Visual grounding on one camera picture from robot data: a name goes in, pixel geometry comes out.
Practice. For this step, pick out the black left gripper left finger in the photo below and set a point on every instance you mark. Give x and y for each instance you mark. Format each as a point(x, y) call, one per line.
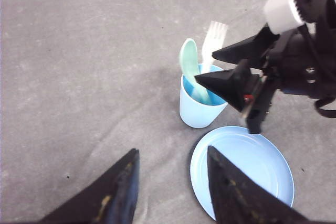
point(112, 198)

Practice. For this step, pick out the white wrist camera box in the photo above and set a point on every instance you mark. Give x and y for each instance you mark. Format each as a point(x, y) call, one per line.
point(282, 15)

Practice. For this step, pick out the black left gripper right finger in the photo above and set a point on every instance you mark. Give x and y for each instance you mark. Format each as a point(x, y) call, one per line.
point(237, 199)

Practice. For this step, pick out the blue plastic plate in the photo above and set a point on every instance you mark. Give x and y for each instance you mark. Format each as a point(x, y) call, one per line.
point(253, 154)

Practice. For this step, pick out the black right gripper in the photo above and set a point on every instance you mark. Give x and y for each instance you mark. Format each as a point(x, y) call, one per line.
point(300, 61)

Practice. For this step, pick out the light blue plastic cup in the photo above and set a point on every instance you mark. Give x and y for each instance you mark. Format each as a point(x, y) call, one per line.
point(194, 113)

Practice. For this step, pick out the white plastic fork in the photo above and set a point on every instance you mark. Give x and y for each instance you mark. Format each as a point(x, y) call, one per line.
point(213, 41)

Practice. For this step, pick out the mint green plastic spoon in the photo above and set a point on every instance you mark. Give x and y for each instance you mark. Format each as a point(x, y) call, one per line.
point(189, 66)

